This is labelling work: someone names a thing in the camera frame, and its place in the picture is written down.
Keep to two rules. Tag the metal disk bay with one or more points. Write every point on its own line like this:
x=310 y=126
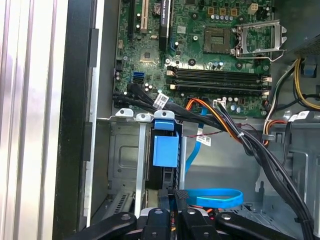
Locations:
x=125 y=155

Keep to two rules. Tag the white expansion slot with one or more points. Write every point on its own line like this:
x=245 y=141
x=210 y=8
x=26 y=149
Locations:
x=144 y=17

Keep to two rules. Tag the CPU socket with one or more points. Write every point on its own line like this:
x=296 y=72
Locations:
x=217 y=40

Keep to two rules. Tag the black RAM slot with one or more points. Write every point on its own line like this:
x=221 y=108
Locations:
x=217 y=83
x=217 y=77
x=217 y=72
x=217 y=89

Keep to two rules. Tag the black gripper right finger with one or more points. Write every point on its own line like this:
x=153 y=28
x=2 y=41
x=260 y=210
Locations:
x=195 y=225

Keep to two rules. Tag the gold chipset chip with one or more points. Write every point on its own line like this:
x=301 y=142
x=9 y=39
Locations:
x=147 y=53

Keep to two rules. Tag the green motherboard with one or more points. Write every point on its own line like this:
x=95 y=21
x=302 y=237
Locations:
x=200 y=57

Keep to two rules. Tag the round coin battery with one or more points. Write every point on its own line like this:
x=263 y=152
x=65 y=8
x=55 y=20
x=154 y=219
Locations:
x=157 y=7

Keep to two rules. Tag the hard disk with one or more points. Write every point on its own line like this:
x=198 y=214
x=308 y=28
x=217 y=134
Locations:
x=165 y=150

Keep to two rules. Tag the black PC case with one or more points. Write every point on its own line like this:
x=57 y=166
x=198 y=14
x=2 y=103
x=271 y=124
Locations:
x=72 y=100

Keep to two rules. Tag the metal drive cage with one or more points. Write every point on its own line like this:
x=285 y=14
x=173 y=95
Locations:
x=302 y=160

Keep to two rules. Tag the metal socket cover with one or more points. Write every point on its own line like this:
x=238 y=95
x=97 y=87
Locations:
x=277 y=37

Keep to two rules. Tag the short black expansion slot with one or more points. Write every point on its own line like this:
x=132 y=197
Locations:
x=130 y=20

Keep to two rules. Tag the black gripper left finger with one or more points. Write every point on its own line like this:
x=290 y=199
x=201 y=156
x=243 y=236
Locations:
x=157 y=225

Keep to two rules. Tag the grey power supply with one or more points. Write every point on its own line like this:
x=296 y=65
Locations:
x=300 y=15

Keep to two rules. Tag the metal locking lever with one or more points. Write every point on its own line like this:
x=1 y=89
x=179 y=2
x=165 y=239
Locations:
x=257 y=58

